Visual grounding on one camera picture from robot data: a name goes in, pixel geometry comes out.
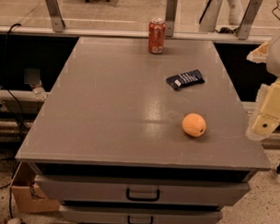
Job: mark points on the middle metal bracket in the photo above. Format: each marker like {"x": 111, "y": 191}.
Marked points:
{"x": 171, "y": 10}

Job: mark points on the grey drawer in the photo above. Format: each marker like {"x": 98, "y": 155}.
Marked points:
{"x": 109, "y": 215}
{"x": 141, "y": 191}

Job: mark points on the upper grey drawer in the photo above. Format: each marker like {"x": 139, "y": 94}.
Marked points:
{"x": 141, "y": 191}

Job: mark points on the left metal bracket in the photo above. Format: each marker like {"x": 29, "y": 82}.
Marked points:
{"x": 55, "y": 15}

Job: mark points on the cardboard box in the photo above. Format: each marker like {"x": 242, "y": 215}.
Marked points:
{"x": 28, "y": 195}

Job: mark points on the dark blue rxbar wrapper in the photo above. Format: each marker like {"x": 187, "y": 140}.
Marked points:
{"x": 185, "y": 79}

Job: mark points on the orange fruit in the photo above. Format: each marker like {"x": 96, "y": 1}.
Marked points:
{"x": 194, "y": 124}

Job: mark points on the orange soda can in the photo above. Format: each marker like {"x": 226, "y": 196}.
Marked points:
{"x": 156, "y": 34}

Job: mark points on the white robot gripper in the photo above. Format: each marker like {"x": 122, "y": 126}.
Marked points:
{"x": 279, "y": 57}

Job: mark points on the metal bracket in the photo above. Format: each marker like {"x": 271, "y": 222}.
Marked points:
{"x": 171, "y": 10}
{"x": 55, "y": 15}
{"x": 250, "y": 15}

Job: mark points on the right metal bracket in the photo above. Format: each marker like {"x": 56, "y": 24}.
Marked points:
{"x": 250, "y": 15}

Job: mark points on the clear plastic water bottle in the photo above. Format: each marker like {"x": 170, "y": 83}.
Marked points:
{"x": 39, "y": 91}

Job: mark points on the lower grey drawer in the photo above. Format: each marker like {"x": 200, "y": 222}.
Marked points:
{"x": 109, "y": 215}

